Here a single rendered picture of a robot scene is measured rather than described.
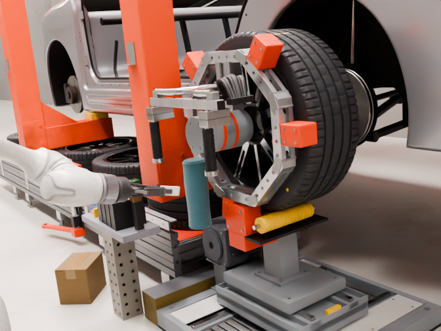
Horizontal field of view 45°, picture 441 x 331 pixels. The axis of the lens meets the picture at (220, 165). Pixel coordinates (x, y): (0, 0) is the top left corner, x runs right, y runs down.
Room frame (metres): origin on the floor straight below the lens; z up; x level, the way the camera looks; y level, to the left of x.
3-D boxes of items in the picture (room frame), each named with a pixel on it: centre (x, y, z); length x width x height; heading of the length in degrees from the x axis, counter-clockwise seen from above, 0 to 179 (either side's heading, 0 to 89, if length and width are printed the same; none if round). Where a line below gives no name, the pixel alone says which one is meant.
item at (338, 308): (1.97, -0.22, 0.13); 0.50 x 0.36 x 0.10; 35
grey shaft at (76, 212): (3.21, 0.93, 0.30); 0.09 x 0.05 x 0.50; 35
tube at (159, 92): (1.91, 0.09, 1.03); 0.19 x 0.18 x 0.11; 125
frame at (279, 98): (1.90, -0.07, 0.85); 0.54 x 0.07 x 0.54; 35
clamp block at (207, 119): (1.64, 0.00, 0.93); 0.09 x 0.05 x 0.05; 125
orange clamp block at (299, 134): (1.64, -0.25, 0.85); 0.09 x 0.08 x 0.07; 35
